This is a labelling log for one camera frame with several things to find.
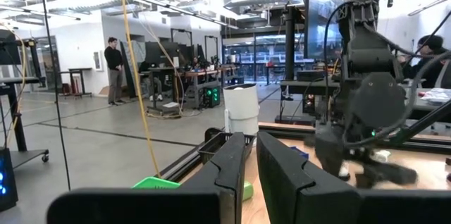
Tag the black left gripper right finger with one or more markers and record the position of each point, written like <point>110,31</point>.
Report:
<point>289,188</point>

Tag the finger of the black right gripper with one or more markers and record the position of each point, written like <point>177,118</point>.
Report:
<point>331,150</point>
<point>387,176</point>

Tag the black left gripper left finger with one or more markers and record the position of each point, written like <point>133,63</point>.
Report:
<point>225,167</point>

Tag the green white USB charger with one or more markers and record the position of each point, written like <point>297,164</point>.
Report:
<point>382,155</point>
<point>247,190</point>

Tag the white sand hourglass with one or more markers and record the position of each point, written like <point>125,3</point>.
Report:
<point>344,170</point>

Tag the blue digital thermometer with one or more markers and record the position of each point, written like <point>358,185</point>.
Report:
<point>299,152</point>

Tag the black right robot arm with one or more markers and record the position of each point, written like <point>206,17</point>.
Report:
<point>366,51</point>

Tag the black plastic basket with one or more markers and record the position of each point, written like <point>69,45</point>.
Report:
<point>211,150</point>

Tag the white cylindrical bin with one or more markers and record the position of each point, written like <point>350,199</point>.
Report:
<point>241,111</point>

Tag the green plastic basket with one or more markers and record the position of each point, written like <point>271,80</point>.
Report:
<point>155,182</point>

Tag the computer tower green fans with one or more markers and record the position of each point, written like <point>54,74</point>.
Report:
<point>211,96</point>

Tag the wooden workbench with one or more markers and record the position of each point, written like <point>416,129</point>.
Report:
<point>201,73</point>

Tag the person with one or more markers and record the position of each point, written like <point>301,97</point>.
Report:
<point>113,58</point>
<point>431,72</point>
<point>152,84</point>

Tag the black workstation stand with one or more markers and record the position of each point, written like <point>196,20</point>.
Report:
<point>289,41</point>

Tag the large black monitor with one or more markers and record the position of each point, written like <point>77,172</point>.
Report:
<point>160,53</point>

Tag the grey covered panel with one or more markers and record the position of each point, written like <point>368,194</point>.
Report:
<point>128,72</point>

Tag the black side table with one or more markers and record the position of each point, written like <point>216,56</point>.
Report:
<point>80,69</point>

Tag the black rolling cart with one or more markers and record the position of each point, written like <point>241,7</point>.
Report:
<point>28,156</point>

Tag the black computer blue lights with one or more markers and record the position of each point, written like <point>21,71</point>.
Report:
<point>8,188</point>

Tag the black aluminium table frame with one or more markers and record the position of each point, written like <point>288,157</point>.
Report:
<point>181,167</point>

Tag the white wall picture frame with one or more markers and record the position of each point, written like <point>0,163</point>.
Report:
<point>98,61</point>

